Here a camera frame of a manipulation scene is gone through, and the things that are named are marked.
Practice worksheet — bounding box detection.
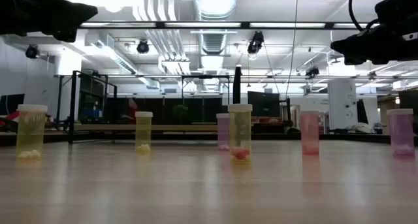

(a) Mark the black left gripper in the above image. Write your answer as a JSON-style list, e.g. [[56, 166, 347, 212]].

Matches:
[[0, 0, 99, 44]]

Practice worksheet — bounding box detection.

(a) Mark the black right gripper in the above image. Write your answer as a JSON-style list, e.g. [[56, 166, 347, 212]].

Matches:
[[330, 21, 418, 66]]

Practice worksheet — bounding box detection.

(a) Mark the large purple medicine bottle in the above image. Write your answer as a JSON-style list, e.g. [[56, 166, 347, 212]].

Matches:
[[386, 108, 416, 158]]

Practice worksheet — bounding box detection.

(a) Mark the pink medicine bottle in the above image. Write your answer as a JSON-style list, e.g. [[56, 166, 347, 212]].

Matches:
[[299, 110, 320, 155]]

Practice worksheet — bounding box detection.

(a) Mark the yellow bottle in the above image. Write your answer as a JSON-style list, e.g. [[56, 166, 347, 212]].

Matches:
[[135, 111, 154, 155], [16, 104, 48, 160], [227, 103, 253, 163]]

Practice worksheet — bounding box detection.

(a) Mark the small purple medicine bottle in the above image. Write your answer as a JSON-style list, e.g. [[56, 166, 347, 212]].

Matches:
[[216, 112, 230, 152]]

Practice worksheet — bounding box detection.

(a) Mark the black shelf support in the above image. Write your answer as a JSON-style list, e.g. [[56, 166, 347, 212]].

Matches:
[[67, 70, 118, 144], [232, 64, 242, 105]]

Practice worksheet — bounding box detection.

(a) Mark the white square pillar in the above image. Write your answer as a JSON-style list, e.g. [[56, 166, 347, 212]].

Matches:
[[327, 78, 358, 131]]

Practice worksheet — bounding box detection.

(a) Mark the person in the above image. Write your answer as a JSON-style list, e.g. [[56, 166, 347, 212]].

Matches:
[[126, 98, 139, 124]]

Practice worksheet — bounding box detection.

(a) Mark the overhead light bar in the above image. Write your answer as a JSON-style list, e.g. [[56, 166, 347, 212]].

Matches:
[[78, 20, 379, 31]]

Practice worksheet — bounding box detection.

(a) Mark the small green potted plant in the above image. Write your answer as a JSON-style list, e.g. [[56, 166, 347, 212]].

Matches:
[[172, 104, 190, 124]]

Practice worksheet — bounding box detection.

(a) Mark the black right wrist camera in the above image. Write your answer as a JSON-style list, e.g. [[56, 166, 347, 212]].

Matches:
[[374, 0, 418, 26]]

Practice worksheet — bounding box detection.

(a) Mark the silver ventilation duct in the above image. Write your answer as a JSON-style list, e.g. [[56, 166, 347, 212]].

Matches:
[[192, 0, 239, 55]]

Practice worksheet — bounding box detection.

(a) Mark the black metal rig frame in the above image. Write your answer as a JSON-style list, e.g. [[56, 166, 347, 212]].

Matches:
[[0, 131, 418, 146]]

